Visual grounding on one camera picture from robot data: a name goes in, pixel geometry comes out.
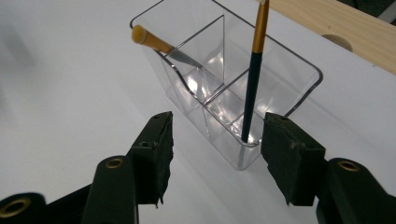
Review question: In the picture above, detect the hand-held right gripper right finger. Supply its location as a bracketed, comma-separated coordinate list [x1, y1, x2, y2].
[261, 112, 328, 207]

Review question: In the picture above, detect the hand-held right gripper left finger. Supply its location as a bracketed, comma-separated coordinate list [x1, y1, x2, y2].
[125, 111, 175, 208]

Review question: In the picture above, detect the dark blue makeup brush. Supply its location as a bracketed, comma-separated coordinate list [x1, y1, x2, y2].
[241, 0, 271, 144]

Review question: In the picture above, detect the clear plastic organizer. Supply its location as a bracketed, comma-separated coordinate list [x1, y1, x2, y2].
[129, 0, 324, 171]

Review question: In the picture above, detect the orange handled makeup brush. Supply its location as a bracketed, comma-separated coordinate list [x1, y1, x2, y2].
[131, 24, 204, 69]

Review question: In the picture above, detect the white board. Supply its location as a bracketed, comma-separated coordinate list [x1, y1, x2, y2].
[0, 0, 396, 224]

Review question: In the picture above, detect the light wooden table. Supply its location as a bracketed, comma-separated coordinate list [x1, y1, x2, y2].
[260, 0, 396, 76]

